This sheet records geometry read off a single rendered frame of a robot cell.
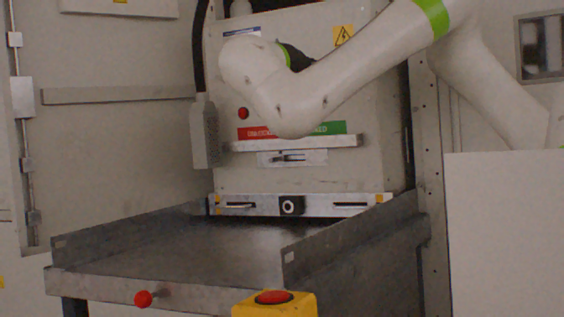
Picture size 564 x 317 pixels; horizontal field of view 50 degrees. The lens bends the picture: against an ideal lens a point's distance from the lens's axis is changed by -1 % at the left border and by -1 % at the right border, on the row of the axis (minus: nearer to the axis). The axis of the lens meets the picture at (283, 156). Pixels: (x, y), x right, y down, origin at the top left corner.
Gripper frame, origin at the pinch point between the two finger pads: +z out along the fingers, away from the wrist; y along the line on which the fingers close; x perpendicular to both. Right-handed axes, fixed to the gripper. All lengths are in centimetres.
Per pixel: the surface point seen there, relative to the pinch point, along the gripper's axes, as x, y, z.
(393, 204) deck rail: -32.9, 13.8, 0.5
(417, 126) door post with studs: -15.9, 15.2, 17.8
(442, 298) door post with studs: -60, 19, 17
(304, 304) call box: -33, 28, -69
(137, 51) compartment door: 11, -56, -4
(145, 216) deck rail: -32, -41, -22
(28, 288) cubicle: -69, -143, 16
